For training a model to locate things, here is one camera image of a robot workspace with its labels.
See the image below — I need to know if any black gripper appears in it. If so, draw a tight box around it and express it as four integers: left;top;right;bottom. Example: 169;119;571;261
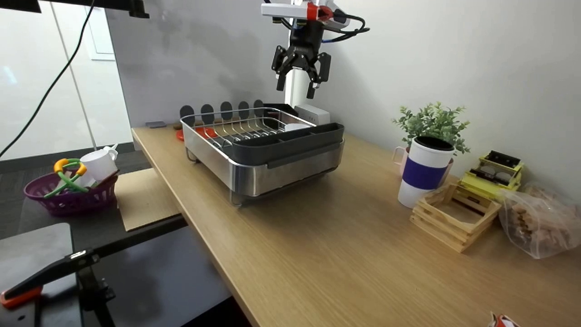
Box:
273;21;331;98

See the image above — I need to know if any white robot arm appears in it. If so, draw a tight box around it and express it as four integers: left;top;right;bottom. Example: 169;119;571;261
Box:
262;0;331;125

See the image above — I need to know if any steel dish rack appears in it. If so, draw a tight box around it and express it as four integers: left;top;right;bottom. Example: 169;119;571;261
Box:
180;101;344;203

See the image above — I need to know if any potted green plant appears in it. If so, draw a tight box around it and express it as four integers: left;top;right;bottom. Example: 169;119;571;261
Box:
395;101;471;170

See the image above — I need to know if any white tumbler with blue sleeve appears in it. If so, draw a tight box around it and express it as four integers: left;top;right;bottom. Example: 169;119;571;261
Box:
398;136;454;207

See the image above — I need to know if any white pitcher in basket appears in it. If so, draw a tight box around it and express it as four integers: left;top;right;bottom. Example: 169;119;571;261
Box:
79;145;119;187

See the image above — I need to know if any purple basket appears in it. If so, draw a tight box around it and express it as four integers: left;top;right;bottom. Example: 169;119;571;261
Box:
24;172;119;216

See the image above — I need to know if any clear plastic snack bag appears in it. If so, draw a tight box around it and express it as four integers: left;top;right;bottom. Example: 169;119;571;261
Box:
500;183;581;259

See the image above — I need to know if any black tripod clamp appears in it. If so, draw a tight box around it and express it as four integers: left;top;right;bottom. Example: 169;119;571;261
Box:
2;218;186;327

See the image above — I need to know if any small red white toy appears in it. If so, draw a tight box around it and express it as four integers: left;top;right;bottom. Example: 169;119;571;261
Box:
491;312;520;327

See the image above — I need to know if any wrist camera white red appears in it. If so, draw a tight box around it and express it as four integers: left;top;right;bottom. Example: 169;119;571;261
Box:
262;0;349;25

